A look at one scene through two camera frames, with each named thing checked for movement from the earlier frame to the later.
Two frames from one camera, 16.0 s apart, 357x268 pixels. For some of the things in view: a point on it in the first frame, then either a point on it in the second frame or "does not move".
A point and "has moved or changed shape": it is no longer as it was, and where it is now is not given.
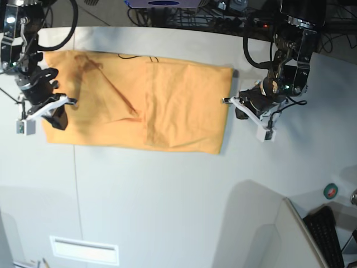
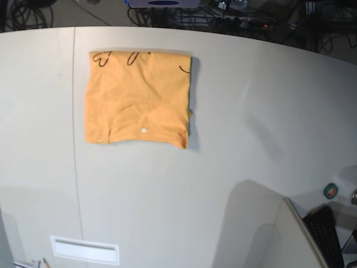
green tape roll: x=330 y=191 does not move
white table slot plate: x=79 y=249 does not move
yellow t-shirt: x=125 y=99 has moved or changed shape
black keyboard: x=322 y=224 does not move
